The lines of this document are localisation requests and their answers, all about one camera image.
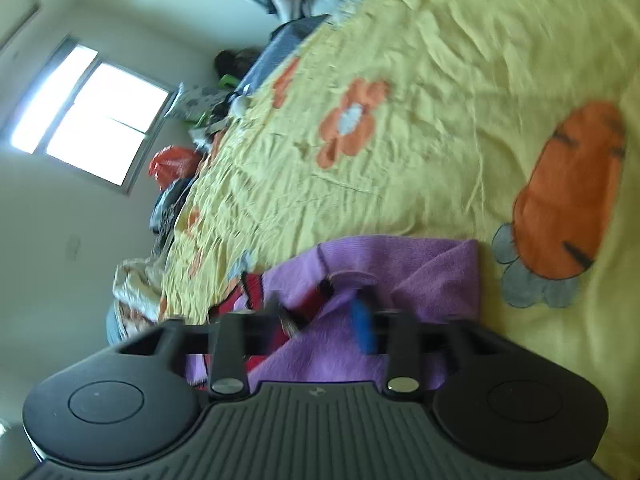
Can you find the orange plastic bag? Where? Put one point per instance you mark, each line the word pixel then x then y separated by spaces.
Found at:
pixel 172 165

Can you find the window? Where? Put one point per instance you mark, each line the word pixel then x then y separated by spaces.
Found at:
pixel 90 115

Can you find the white quilted jacket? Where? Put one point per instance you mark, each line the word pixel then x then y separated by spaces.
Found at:
pixel 137 285

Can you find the light blue cloth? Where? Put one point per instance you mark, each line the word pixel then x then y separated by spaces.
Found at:
pixel 115 327

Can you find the dark backpack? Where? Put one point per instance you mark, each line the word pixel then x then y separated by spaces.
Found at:
pixel 235 61

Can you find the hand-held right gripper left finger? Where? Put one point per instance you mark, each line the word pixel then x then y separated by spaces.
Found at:
pixel 229 350

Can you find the purple sweater with red collar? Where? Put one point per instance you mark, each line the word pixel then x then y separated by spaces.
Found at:
pixel 400 270

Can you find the green plastic box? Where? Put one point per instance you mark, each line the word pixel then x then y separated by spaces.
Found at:
pixel 228 80

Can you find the dark patterned clothes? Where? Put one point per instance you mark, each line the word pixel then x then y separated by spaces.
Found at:
pixel 170 205

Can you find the yellow flower printed blanket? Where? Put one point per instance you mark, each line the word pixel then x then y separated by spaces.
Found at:
pixel 450 85

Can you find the floral pillow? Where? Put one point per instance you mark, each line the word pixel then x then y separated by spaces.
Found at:
pixel 197 102

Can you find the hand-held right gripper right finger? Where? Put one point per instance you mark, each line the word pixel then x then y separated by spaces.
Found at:
pixel 364 327

